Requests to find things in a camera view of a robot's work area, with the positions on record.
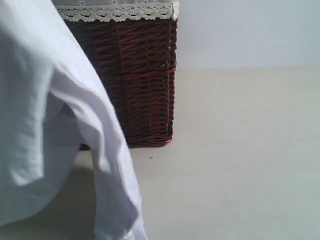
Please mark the dark red wicker basket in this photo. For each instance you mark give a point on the dark red wicker basket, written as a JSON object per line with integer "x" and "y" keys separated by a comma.
{"x": 136, "y": 62}

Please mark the white t-shirt red lettering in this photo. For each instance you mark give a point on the white t-shirt red lettering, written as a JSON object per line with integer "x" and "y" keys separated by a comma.
{"x": 51, "y": 101}

